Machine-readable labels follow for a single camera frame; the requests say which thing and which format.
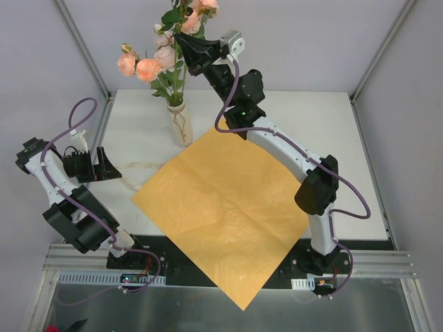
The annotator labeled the cream printed ribbon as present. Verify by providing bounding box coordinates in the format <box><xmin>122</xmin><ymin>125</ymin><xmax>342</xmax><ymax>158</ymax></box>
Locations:
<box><xmin>116</xmin><ymin>162</ymin><xmax>164</xmax><ymax>192</ymax></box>

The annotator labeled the pink rosebud leafy stem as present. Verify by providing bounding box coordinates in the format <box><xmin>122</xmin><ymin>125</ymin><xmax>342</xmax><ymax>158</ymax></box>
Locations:
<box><xmin>161</xmin><ymin>0</ymin><xmax>220</xmax><ymax>104</ymax></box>

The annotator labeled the orange wrapping paper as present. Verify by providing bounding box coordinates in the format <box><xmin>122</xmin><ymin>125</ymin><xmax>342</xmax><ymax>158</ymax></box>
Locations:
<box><xmin>132</xmin><ymin>129</ymin><xmax>308</xmax><ymax>309</ymax></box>

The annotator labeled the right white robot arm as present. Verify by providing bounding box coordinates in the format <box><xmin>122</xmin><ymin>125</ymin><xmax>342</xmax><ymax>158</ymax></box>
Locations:
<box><xmin>174</xmin><ymin>30</ymin><xmax>340</xmax><ymax>276</ymax></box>

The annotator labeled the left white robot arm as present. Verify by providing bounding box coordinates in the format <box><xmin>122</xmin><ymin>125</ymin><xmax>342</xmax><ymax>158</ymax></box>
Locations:
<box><xmin>15</xmin><ymin>138</ymin><xmax>152</xmax><ymax>270</ymax></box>

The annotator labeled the white ribbed ceramic vase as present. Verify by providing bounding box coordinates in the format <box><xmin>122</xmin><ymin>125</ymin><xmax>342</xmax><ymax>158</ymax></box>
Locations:
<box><xmin>167</xmin><ymin>102</ymin><xmax>194</xmax><ymax>147</ymax></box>

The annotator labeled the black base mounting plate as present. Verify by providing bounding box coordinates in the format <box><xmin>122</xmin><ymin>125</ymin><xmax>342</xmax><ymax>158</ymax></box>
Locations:
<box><xmin>106</xmin><ymin>235</ymin><xmax>350</xmax><ymax>289</ymax></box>

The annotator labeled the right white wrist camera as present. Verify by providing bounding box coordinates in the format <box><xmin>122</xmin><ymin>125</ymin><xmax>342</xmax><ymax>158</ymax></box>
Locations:
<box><xmin>220</xmin><ymin>29</ymin><xmax>245</xmax><ymax>59</ymax></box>

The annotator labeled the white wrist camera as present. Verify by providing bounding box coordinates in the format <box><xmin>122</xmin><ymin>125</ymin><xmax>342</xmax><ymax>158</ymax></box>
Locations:
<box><xmin>70</xmin><ymin>129</ymin><xmax>89</xmax><ymax>152</ymax></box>
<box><xmin>220</xmin><ymin>29</ymin><xmax>245</xmax><ymax>59</ymax></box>

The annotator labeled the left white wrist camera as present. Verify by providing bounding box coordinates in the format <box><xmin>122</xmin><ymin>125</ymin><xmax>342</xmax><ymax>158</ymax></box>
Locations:
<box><xmin>70</xmin><ymin>129</ymin><xmax>89</xmax><ymax>152</ymax></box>

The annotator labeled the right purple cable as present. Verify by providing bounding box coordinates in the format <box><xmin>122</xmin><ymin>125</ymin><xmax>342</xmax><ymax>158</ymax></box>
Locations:
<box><xmin>214</xmin><ymin>58</ymin><xmax>371</xmax><ymax>301</ymax></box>

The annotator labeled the purple cable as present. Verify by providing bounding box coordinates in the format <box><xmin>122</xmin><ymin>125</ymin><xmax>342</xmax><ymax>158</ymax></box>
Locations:
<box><xmin>39</xmin><ymin>98</ymin><xmax>163</xmax><ymax>307</ymax></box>
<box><xmin>214</xmin><ymin>58</ymin><xmax>371</xmax><ymax>301</ymax></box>

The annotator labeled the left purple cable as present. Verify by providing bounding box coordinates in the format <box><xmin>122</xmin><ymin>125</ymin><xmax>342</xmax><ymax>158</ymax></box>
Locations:
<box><xmin>39</xmin><ymin>98</ymin><xmax>163</xmax><ymax>307</ymax></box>

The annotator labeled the left aluminium corner post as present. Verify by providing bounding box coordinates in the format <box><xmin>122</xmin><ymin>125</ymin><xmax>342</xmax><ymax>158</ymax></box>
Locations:
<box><xmin>51</xmin><ymin>0</ymin><xmax>112</xmax><ymax>101</ymax></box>

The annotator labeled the aluminium corner post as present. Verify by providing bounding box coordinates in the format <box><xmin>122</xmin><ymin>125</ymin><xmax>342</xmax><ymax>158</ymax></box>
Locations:
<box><xmin>349</xmin><ymin>0</ymin><xmax>418</xmax><ymax>104</ymax></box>
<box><xmin>51</xmin><ymin>0</ymin><xmax>112</xmax><ymax>101</ymax></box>

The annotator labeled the right aluminium corner post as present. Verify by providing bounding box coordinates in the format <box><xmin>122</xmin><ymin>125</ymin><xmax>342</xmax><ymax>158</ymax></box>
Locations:
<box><xmin>349</xmin><ymin>0</ymin><xmax>418</xmax><ymax>104</ymax></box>

